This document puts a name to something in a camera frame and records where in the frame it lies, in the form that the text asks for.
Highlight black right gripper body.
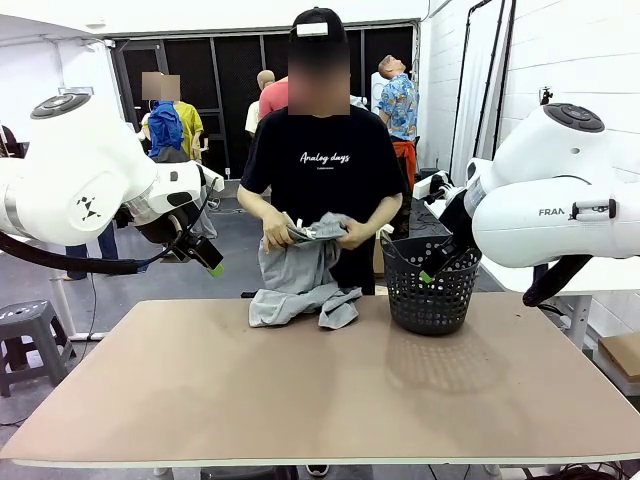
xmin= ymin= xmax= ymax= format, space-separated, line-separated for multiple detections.
xmin=439 ymin=188 xmax=480 ymax=252

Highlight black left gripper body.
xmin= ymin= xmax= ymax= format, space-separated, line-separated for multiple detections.
xmin=132 ymin=206 xmax=202 ymax=255

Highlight grey training pants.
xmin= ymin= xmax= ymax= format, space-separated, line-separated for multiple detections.
xmin=248 ymin=212 xmax=364 ymax=330

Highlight person's right forearm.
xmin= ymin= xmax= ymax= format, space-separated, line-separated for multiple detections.
xmin=236 ymin=183 xmax=281 ymax=231

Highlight person's left forearm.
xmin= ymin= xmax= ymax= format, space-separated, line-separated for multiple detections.
xmin=359 ymin=192 xmax=404 ymax=237

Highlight person's right hand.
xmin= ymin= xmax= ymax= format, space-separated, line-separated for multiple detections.
xmin=261 ymin=209 xmax=302 ymax=254

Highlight person's left hand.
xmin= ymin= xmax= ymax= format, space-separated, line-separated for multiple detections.
xmin=336 ymin=221 xmax=374 ymax=251

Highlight black plastic laundry basket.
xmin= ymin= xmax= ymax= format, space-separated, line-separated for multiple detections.
xmin=379 ymin=232 xmax=484 ymax=336

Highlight person in blue jeans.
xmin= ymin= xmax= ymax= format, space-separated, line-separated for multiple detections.
xmin=63 ymin=222 xmax=122 ymax=282

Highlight figure in blue jacket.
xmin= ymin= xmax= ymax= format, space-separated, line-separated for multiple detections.
xmin=141 ymin=72 xmax=184 ymax=162

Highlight figure in yellow shirt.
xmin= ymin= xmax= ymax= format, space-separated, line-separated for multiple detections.
xmin=169 ymin=74 xmax=210 ymax=164

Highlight person in black t-shirt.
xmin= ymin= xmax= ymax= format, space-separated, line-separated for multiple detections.
xmin=236 ymin=7 xmax=409 ymax=297

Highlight mannequin in floral shirt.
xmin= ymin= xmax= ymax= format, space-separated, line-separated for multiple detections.
xmin=376 ymin=53 xmax=422 ymax=239

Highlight black arched stand pole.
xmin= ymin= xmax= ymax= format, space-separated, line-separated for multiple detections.
xmin=448 ymin=0 xmax=494 ymax=174

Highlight white side table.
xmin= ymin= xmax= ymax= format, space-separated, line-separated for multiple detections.
xmin=477 ymin=257 xmax=640 ymax=351

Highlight black straight stand pole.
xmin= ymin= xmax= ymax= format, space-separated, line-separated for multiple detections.
xmin=477 ymin=0 xmax=507 ymax=159
xmin=490 ymin=0 xmax=519 ymax=162

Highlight figure in red shirt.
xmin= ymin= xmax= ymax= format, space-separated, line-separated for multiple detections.
xmin=257 ymin=75 xmax=291 ymax=121

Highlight grey plastic stool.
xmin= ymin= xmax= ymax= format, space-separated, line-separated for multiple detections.
xmin=0 ymin=299 xmax=78 ymax=399

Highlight bald beige mannequin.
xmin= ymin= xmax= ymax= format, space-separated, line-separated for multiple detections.
xmin=244 ymin=69 xmax=277 ymax=154

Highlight brown cardboard box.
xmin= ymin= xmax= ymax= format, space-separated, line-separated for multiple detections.
xmin=596 ymin=331 xmax=640 ymax=384

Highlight dark base under table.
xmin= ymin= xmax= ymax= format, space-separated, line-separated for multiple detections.
xmin=199 ymin=465 xmax=301 ymax=480

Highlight black cap white label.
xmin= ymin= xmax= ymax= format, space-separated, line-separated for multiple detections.
xmin=289 ymin=6 xmax=349 ymax=45

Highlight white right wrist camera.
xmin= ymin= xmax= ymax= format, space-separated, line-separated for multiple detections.
xmin=412 ymin=171 xmax=454 ymax=203

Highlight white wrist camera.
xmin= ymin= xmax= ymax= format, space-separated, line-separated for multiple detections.
xmin=197 ymin=163 xmax=226 ymax=194
xmin=412 ymin=171 xmax=454 ymax=203

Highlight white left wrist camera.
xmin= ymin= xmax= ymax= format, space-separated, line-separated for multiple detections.
xmin=197 ymin=163 xmax=226 ymax=194

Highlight black framed window wall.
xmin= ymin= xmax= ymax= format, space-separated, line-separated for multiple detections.
xmin=106 ymin=19 xmax=419 ymax=176

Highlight black floor cables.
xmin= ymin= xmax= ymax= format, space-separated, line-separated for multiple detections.
xmin=543 ymin=462 xmax=640 ymax=480

